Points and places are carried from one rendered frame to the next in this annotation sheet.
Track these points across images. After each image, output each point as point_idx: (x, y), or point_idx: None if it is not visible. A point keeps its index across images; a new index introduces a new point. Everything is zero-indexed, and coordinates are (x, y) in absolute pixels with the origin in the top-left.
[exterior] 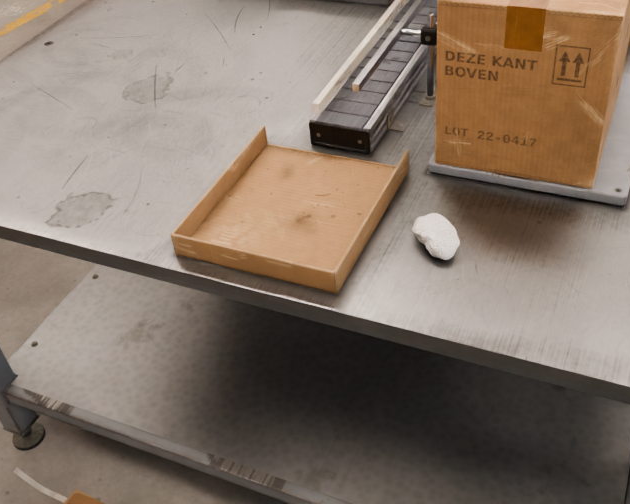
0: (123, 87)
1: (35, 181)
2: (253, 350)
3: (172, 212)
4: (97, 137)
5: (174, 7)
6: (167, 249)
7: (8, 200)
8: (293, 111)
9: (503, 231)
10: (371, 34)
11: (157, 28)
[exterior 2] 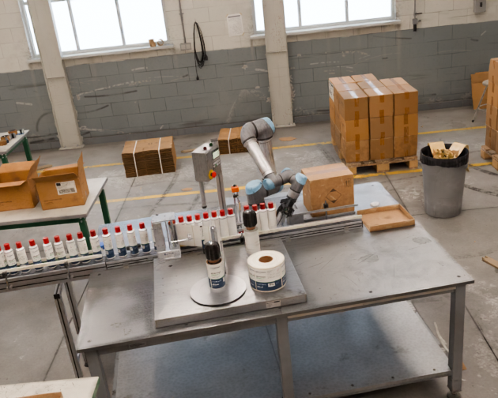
0: (374, 262)
1: (424, 250)
2: (375, 324)
3: (405, 230)
4: (398, 253)
5: (319, 281)
6: (415, 226)
7: (434, 249)
8: (352, 234)
9: (363, 203)
10: (323, 220)
11: (337, 275)
